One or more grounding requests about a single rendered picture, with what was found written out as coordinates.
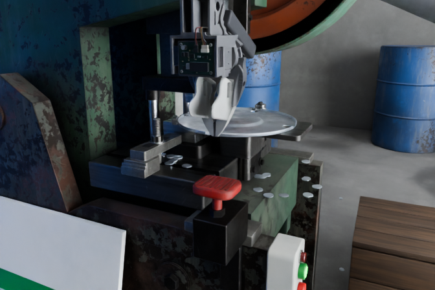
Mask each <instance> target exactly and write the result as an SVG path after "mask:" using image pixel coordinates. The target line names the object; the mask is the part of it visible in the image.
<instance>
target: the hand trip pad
mask: <svg viewBox="0 0 435 290"><path fill-rule="evenodd" d="M240 190H241V182H240V181H239V180H237V179H231V178H226V177H220V176H215V175H206V176H204V177H202V178H201V179H200V180H198V181H197V182H195V183H194V184H193V193H194V194H195V195H199V196H203V197H208V198H212V209H213V210H221V209H222V201H227V200H230V199H232V198H233V197H235V196H236V195H237V194H238V193H239V192H240Z"/></svg>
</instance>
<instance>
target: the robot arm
mask: <svg viewBox="0 0 435 290"><path fill-rule="evenodd" d="M381 1H384V2H386V3H388V4H390V5H393V6H395V7H398V8H400V9H402V10H405V11H407V12H410V13H411V14H414V15H416V16H419V17H421V18H423V19H426V20H428V21H430V22H433V23H435V0H381ZM180 12H181V35H178V36H170V56H171V74H177V73H179V76H188V78H189V81H190V84H191V86H192V87H193V89H194V91H195V95H194V97H193V99H191V101H190V102H189V105H188V112H189V114H190V115H191V116H192V117H200V118H202V120H203V122H204V125H205V126H206V128H207V130H208V131H209V133H210V134H211V135H212V136H214V137H218V136H219V135H220V134H221V133H222V132H223V130H224V129H225V128H226V126H227V124H228V123H229V121H230V119H231V117H232V115H233V113H234V110H235V108H236V106H237V105H238V103H239V100H240V98H241V96H242V93H243V90H244V88H245V85H246V81H247V70H246V60H247V59H253V57H254V54H255V51H256V45H255V44H254V42H253V41H252V40H251V38H250V36H249V35H248V34H247V32H246V30H245V29H244V28H243V26H242V24H241V23H240V22H239V20H238V19H237V17H236V16H235V14H234V13H233V11H232V10H225V7H224V0H180ZM173 46H178V65H174V53H173ZM211 78H221V79H220V81H219V83H218V84H217V86H216V82H215V81H213V80H212V79H211ZM216 91H217V98H216V100H215V101H214V96H215V93H216Z"/></svg>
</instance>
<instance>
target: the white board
mask: <svg viewBox="0 0 435 290"><path fill-rule="evenodd" d="M125 242H126V230H122V229H118V228H115V227H111V226H108V225H104V224H101V223H97V222H94V221H89V220H86V219H82V218H80V217H75V216H71V215H68V214H64V213H61V212H57V211H54V210H50V209H47V208H43V207H40V206H36V205H31V204H28V203H24V202H21V201H17V200H14V199H10V198H7V197H3V196H0V290H122V276H123V267H124V251H125Z"/></svg>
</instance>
